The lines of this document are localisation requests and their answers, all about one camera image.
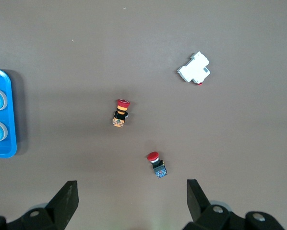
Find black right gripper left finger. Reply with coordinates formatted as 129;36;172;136
0;180;79;230

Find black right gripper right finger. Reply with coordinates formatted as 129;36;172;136
183;179;286;230

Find red mushroom push button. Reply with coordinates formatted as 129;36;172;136
147;151;167;179

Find blue plastic tray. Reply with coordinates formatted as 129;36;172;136
0;69;17;159

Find red emergency stop button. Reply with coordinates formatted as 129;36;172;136
111;98;131;128

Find white circuit breaker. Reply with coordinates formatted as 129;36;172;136
177;51;210;86

